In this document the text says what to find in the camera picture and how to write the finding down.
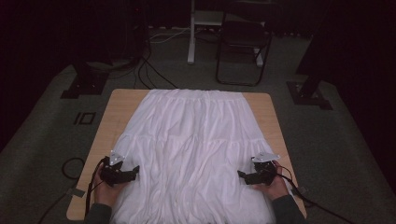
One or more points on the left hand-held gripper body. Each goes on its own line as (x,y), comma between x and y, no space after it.
(112,174)

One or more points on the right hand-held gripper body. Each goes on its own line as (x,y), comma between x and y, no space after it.
(264,172)

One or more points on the white skirt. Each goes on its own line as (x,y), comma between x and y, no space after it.
(193,140)

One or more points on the person's right hand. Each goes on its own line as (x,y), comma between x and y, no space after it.
(277,188)

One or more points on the person's left hand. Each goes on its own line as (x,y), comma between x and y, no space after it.
(104,194)

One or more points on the grey tape piece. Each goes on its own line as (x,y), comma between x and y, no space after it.
(76,192)
(300,190)

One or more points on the black stand with base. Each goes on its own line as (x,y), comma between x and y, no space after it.
(85,84)
(308,93)

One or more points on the black folding chair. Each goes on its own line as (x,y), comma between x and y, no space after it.
(243,34)

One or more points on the white desk frame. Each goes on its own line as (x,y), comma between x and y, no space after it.
(191,37)

